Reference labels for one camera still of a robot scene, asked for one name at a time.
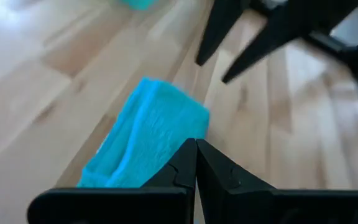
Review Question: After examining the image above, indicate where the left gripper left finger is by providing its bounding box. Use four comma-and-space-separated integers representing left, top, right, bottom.
26, 138, 198, 224

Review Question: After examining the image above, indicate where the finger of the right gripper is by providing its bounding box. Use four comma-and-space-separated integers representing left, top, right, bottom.
195, 0, 252, 67
221, 6, 307, 85

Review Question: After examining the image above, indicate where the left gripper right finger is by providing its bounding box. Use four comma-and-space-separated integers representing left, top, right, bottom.
196, 138, 358, 224

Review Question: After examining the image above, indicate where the teal microfiber towel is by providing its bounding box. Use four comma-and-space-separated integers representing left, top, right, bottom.
76, 77, 210, 189

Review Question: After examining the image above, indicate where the translucent green plastic bin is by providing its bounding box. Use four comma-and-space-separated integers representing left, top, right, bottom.
118, 0, 161, 11

